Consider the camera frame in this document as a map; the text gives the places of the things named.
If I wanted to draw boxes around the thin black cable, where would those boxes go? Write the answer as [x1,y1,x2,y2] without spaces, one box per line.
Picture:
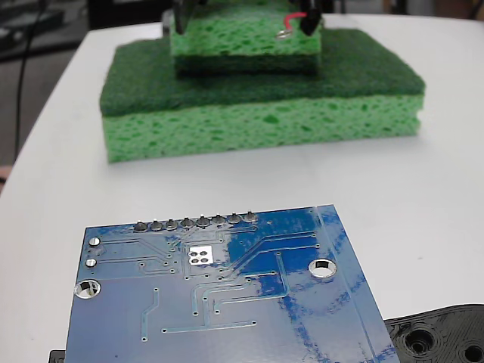
[14,0,48,160]

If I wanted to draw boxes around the large green sponge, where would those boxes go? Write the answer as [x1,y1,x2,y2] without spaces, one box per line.
[98,28,427,164]

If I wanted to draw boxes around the black plastic mount part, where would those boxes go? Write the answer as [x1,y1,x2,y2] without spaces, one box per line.
[48,302,484,363]

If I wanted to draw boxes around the red wire with metal loop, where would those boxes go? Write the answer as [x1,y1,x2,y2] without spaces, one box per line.
[275,12,308,40]

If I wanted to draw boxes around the blue printed circuit board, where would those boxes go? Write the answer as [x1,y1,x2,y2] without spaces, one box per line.
[62,203,402,363]

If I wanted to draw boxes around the small green sponge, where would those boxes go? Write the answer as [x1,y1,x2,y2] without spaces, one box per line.
[169,0,323,79]

